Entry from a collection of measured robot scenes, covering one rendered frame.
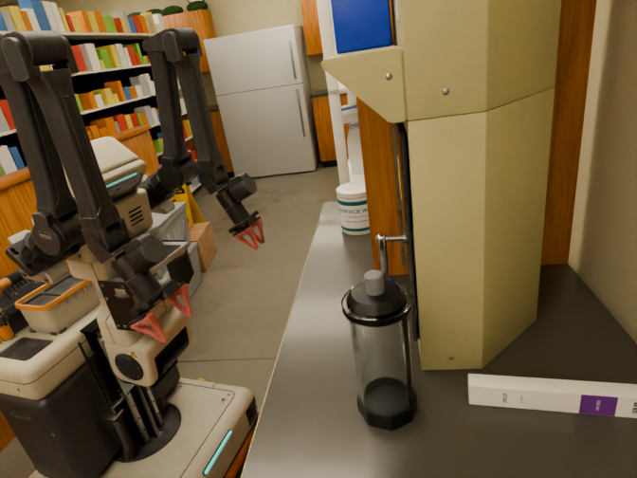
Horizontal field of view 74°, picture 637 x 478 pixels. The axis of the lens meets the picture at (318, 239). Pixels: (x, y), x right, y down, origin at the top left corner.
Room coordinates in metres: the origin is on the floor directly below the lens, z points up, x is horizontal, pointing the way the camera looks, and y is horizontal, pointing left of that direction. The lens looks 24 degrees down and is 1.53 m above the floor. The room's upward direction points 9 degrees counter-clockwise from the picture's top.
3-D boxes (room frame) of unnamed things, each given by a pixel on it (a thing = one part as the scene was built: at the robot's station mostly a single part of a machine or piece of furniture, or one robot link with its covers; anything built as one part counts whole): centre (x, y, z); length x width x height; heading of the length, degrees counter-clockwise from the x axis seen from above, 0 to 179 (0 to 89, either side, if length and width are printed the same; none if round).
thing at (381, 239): (0.69, -0.13, 1.17); 0.05 x 0.03 x 0.10; 79
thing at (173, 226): (2.72, 1.15, 0.49); 0.60 x 0.42 x 0.33; 169
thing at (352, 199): (1.35, -0.15, 1.02); 0.13 x 0.13 x 0.15
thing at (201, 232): (3.33, 1.08, 0.14); 0.41 x 0.32 x 0.28; 175
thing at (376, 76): (0.79, -0.13, 1.46); 0.32 x 0.11 x 0.10; 169
